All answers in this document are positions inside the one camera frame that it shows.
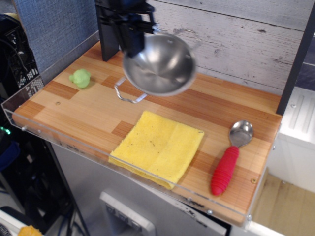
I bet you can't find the yellow object bottom left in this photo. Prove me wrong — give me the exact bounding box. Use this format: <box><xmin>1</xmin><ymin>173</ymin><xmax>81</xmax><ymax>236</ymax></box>
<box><xmin>17</xmin><ymin>225</ymin><xmax>43</xmax><ymax>236</ymax></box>

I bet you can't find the white ribbed cabinet right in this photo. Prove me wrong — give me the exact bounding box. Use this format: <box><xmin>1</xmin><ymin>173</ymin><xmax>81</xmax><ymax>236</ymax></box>
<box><xmin>267</xmin><ymin>87</ymin><xmax>315</xmax><ymax>192</ymax></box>

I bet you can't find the red handled metal spoon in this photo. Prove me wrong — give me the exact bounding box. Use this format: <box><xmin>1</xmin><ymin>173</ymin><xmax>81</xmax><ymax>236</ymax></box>
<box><xmin>210</xmin><ymin>120</ymin><xmax>253</xmax><ymax>196</ymax></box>

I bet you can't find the dark grey right post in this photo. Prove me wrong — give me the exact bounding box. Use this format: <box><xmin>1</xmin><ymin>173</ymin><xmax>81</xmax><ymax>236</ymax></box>
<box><xmin>276</xmin><ymin>4</ymin><xmax>315</xmax><ymax>116</ymax></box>

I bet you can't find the yellow folded cloth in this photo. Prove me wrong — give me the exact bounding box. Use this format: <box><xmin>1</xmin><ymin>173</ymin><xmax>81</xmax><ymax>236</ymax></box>
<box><xmin>109</xmin><ymin>111</ymin><xmax>204</xmax><ymax>190</ymax></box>

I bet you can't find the dark grey post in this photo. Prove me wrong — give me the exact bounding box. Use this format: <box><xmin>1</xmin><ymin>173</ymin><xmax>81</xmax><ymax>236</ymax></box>
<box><xmin>276</xmin><ymin>4</ymin><xmax>315</xmax><ymax>116</ymax></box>
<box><xmin>95</xmin><ymin>5</ymin><xmax>120</xmax><ymax>61</ymax></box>

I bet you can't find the green toy figure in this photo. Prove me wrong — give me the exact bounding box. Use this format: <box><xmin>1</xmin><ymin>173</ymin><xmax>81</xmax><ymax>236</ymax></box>
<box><xmin>69</xmin><ymin>69</ymin><xmax>91</xmax><ymax>89</ymax></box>

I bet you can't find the steel bowl with wire handles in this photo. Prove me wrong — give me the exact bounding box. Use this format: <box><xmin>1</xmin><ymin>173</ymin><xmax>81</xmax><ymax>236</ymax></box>
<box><xmin>114</xmin><ymin>28</ymin><xmax>201</xmax><ymax>104</ymax></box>

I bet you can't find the black plastic crate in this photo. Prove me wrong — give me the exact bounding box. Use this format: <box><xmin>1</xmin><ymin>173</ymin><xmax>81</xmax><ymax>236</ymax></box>
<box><xmin>0</xmin><ymin>27</ymin><xmax>39</xmax><ymax>90</ymax></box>

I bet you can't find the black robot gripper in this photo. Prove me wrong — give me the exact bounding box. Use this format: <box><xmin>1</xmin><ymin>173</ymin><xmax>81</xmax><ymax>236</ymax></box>
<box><xmin>95</xmin><ymin>0</ymin><xmax>159</xmax><ymax>58</ymax></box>

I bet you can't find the stainless steel appliance below table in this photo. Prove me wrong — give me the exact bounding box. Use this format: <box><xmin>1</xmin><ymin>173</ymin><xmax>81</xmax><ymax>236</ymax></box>
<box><xmin>52</xmin><ymin>145</ymin><xmax>230</xmax><ymax>236</ymax></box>

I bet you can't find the clear acrylic table guard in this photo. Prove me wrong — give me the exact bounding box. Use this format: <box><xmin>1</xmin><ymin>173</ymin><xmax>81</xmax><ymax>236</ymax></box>
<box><xmin>2</xmin><ymin>33</ymin><xmax>282</xmax><ymax>226</ymax></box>

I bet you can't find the dark grey left post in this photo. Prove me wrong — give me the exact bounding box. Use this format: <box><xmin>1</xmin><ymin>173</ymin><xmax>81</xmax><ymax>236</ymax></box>
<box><xmin>95</xmin><ymin>5</ymin><xmax>120</xmax><ymax>61</ymax></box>

